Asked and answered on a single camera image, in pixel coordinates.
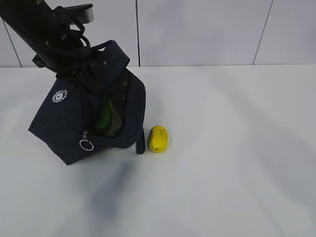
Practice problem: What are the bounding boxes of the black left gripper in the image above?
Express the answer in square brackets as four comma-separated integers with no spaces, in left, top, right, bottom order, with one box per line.
[33,53,106,95]

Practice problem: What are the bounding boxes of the dark navy fabric lunch bag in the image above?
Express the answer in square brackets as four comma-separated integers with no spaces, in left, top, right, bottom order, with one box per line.
[29,40,146,165]

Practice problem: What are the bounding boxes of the green cucumber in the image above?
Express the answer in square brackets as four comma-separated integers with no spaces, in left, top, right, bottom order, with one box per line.
[95,98,114,132]

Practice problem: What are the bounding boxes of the yellow toy corn piece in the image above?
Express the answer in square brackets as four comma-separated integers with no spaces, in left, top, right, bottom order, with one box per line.
[148,125,168,153]

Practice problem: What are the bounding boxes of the green lidded glass container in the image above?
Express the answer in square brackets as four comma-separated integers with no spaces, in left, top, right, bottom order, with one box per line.
[105,98,125,136]

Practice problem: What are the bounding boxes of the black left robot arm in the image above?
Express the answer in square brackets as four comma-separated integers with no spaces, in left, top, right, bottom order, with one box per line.
[0,0,109,95]

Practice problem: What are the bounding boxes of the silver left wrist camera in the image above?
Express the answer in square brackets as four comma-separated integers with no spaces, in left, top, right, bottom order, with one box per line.
[54,3,94,25]

